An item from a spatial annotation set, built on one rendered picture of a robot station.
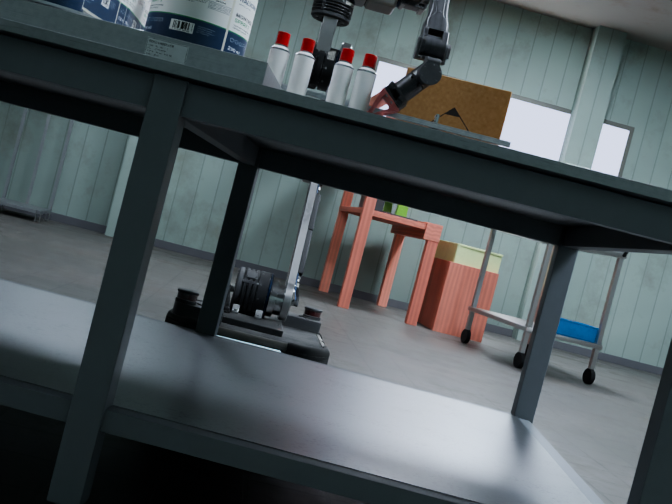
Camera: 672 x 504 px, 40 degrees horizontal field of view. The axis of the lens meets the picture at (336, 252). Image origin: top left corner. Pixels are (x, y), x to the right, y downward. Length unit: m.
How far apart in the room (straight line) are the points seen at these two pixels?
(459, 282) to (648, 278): 2.99
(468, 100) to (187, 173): 7.18
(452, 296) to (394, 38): 3.07
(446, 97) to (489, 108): 0.12
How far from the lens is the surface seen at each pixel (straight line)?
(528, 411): 2.89
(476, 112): 2.66
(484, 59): 10.04
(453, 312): 8.12
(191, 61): 1.70
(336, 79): 2.44
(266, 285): 3.25
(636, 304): 10.49
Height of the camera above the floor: 0.62
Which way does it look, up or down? 1 degrees down
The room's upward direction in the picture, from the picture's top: 15 degrees clockwise
